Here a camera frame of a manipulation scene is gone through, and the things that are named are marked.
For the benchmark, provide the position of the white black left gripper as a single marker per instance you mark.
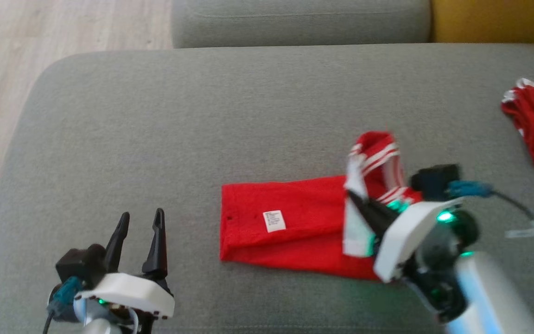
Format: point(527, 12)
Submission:
point(128, 292)

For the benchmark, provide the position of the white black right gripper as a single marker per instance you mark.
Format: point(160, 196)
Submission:
point(408, 236)

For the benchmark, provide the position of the red polo shirt white sleeves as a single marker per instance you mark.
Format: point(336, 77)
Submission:
point(304, 222)

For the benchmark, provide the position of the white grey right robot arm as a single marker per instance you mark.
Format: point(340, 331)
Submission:
point(485, 297)

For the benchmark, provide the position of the grey and yellow sofa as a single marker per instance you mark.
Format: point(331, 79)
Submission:
point(155, 130)

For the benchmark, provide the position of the long grey sofa seat cushion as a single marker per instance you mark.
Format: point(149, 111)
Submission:
point(295, 23)

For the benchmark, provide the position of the large yellow back cushion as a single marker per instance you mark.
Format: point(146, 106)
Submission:
point(499, 21)

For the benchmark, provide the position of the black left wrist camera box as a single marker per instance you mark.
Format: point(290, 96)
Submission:
point(81, 264)

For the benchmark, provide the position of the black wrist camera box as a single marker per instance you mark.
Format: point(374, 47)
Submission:
point(81, 264)
point(435, 182)

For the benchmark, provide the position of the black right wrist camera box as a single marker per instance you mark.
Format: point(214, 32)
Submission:
point(435, 182)

